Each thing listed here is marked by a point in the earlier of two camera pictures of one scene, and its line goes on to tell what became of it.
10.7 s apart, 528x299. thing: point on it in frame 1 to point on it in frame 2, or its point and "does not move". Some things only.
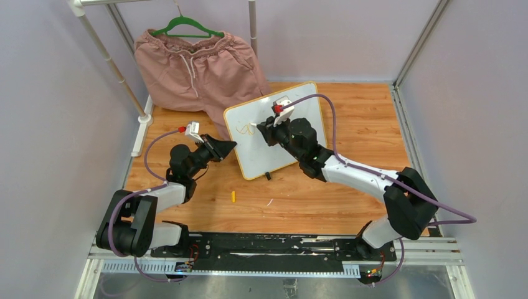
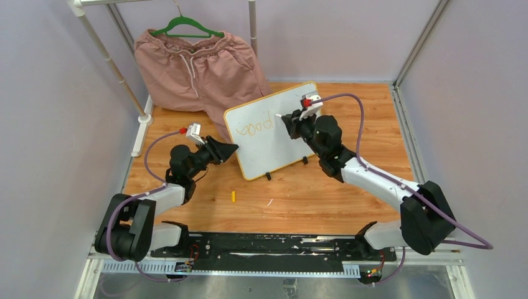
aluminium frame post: x=401 y=109 does not move
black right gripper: x=269 y=131 to x=294 y=124
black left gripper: x=219 y=149 does not move
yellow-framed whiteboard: x=255 y=157 does not move
